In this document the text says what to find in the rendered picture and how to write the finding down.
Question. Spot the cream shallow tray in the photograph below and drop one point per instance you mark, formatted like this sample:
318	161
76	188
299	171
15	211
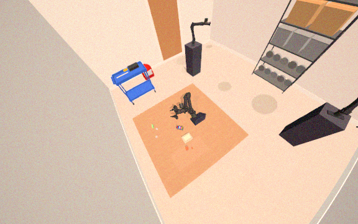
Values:
186	138

